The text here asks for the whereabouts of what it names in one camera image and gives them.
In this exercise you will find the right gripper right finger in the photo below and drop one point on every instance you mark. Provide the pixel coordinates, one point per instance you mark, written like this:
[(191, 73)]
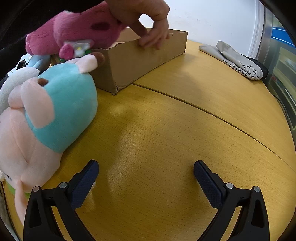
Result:
[(252, 222)]

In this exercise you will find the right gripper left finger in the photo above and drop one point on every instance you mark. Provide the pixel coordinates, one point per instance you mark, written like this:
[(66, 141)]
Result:
[(40, 222)]

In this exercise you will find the pink pig plush teal shirt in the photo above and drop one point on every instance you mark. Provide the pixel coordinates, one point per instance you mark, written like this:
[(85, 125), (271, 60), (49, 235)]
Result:
[(45, 115)]

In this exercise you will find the white round plush toy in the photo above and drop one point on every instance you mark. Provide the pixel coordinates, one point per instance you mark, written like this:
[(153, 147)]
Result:
[(15, 79)]

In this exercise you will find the light blue plush toy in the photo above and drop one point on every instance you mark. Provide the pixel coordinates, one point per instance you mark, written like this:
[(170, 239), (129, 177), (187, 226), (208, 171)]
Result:
[(40, 62)]

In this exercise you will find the pink plush bear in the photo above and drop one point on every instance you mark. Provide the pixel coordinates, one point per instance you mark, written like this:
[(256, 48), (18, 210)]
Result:
[(69, 34)]

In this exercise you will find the bare person hand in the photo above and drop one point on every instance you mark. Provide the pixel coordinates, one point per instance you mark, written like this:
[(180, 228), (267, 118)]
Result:
[(148, 19)]

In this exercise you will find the brown cardboard box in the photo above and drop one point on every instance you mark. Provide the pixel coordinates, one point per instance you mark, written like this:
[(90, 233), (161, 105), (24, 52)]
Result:
[(126, 62)]

